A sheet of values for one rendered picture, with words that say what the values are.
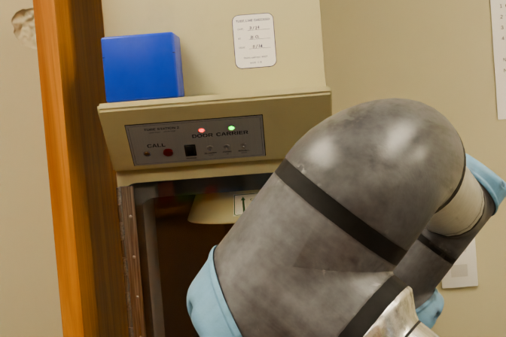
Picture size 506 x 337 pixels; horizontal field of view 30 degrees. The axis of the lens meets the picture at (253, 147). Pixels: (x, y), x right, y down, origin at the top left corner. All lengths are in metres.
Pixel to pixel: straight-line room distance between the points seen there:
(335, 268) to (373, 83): 1.19
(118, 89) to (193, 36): 0.16
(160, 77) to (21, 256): 0.72
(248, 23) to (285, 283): 0.78
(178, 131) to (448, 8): 0.73
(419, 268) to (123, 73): 0.49
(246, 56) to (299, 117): 0.14
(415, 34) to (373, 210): 1.21
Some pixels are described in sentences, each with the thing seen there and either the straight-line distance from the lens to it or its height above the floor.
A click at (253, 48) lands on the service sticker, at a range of 1.40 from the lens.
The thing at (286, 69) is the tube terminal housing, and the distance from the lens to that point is 1.40.
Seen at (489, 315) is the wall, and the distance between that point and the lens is 1.93.
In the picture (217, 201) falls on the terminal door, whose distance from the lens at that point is 1.39.
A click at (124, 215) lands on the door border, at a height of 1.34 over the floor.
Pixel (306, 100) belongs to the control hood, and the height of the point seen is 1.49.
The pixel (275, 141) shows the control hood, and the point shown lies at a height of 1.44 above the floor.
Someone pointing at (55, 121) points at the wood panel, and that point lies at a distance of 1.34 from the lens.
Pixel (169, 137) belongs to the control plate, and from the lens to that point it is 1.33.
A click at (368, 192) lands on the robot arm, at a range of 0.66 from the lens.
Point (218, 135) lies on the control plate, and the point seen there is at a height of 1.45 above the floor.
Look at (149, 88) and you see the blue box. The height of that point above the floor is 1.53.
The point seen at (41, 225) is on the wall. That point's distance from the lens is 1.89.
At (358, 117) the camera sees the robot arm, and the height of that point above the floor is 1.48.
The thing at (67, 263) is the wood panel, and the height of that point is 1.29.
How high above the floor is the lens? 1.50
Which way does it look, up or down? 3 degrees down
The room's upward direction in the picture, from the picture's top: 5 degrees counter-clockwise
